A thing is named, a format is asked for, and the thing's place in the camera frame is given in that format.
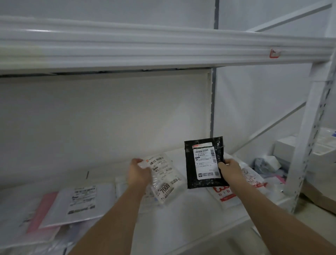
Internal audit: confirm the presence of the black mailer bag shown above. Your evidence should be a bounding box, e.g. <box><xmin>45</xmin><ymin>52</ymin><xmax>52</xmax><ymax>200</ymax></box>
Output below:
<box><xmin>183</xmin><ymin>136</ymin><xmax>229</xmax><ymax>189</ymax></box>

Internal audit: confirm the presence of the white open foam container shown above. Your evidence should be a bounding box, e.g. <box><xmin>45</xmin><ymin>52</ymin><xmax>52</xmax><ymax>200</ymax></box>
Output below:
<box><xmin>273</xmin><ymin>127</ymin><xmax>336</xmax><ymax>165</ymax></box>

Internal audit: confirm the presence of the pink printed plastic packet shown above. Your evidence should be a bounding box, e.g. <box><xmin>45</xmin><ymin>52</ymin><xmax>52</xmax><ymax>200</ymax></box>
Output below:
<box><xmin>264</xmin><ymin>173</ymin><xmax>287</xmax><ymax>186</ymax></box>

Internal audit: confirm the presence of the person's right forearm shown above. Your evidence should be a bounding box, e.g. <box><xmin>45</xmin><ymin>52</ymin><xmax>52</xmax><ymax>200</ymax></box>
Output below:
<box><xmin>231</xmin><ymin>178</ymin><xmax>336</xmax><ymax>255</ymax></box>

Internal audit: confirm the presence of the pile of plastic mailer bags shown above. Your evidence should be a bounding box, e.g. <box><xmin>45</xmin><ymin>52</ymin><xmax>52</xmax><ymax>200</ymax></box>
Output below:
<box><xmin>0</xmin><ymin>181</ymin><xmax>117</xmax><ymax>255</ymax></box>

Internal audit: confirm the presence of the crumpled grey-white plastic wrap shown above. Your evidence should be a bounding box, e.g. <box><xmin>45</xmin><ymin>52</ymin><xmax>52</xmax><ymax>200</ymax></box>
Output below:
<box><xmin>253</xmin><ymin>155</ymin><xmax>282</xmax><ymax>174</ymax></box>

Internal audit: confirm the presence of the person's left forearm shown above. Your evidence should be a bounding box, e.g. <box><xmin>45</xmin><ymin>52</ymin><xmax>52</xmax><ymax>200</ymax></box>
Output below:
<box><xmin>67</xmin><ymin>182</ymin><xmax>150</xmax><ymax>255</ymax></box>

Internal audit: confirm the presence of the white metal shelving rack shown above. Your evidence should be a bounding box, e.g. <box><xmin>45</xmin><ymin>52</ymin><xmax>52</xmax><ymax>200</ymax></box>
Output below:
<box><xmin>0</xmin><ymin>0</ymin><xmax>336</xmax><ymax>255</ymax></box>

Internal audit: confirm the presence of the person's left hand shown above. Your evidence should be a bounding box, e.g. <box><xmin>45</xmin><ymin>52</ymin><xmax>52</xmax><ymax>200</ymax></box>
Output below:
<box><xmin>128</xmin><ymin>157</ymin><xmax>153</xmax><ymax>187</ymax></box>

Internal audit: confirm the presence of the person's right hand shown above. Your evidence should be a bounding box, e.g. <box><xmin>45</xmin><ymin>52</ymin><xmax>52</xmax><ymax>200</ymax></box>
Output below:
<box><xmin>218</xmin><ymin>158</ymin><xmax>246</xmax><ymax>188</ymax></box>

